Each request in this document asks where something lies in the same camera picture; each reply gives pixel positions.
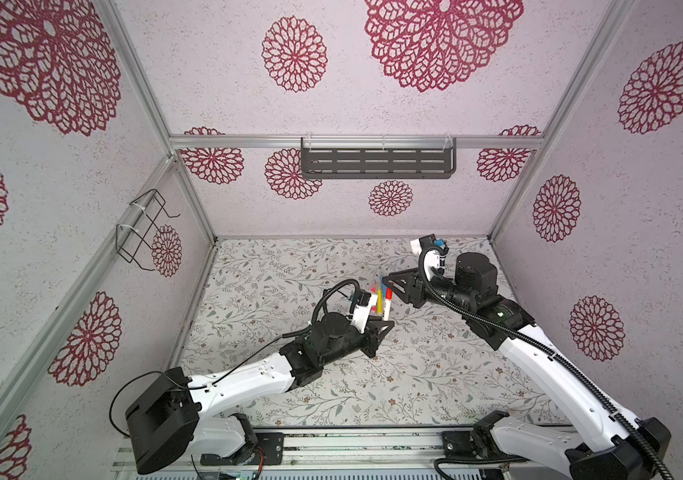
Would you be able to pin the white pen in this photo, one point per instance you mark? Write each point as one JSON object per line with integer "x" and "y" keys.
{"x": 387, "y": 304}

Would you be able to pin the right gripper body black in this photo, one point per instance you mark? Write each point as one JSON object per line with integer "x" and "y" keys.
{"x": 448, "y": 290}

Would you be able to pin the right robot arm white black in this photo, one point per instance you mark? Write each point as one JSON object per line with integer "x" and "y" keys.
{"x": 608, "y": 440}

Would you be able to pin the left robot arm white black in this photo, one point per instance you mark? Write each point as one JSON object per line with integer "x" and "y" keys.
{"x": 194, "y": 415}

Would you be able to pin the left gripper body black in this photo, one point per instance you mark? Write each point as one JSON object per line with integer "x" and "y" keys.
{"x": 353, "y": 343}

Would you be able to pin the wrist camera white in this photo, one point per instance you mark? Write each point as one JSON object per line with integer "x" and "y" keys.
{"x": 362, "y": 303}
{"x": 432, "y": 253}

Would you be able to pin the dark grey slotted wall shelf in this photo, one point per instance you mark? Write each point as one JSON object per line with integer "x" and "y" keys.
{"x": 381, "y": 163}

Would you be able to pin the black wire wall rack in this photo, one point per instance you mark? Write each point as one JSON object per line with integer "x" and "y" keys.
{"x": 146, "y": 242}

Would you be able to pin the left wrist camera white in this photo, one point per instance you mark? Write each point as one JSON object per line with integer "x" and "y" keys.
{"x": 362, "y": 303}

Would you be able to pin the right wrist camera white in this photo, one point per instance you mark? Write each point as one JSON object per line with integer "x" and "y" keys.
{"x": 432, "y": 253}

